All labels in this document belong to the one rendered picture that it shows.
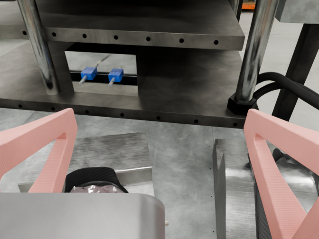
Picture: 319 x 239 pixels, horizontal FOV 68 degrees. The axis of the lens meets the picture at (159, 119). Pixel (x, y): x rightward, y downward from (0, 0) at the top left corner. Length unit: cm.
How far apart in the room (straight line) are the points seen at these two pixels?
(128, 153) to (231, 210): 23
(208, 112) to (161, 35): 32
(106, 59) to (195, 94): 38
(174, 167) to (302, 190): 30
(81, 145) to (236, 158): 34
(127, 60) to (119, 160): 47
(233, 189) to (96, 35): 68
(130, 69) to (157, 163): 40
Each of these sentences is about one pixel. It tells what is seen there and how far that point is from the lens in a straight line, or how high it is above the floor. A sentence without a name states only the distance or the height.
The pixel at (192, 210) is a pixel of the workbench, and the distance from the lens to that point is 57.
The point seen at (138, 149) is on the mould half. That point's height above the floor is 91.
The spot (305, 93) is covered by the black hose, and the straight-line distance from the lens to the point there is 82.
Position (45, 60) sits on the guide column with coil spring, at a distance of 99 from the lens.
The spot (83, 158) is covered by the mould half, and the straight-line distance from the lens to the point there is 53.
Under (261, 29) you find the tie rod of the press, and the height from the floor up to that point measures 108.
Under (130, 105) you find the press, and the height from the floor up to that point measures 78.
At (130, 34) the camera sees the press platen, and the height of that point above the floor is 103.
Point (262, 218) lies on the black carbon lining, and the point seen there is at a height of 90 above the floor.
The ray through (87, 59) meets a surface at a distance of 95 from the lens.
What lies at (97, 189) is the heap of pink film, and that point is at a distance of 50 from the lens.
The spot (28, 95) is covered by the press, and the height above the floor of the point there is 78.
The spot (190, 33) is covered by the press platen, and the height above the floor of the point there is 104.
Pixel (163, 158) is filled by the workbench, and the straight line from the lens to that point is 66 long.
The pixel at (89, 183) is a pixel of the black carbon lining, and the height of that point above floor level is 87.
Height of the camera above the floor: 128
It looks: 37 degrees down
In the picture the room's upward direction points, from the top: straight up
